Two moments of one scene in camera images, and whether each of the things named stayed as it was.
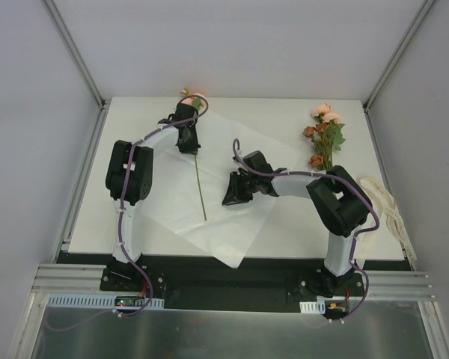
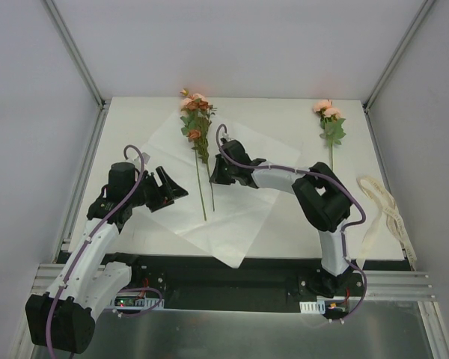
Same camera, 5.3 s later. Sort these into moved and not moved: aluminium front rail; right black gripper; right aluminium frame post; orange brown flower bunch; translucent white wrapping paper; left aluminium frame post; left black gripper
Moved: right black gripper; left black gripper; orange brown flower bunch
Not moved: right aluminium frame post; translucent white wrapping paper; left aluminium frame post; aluminium front rail
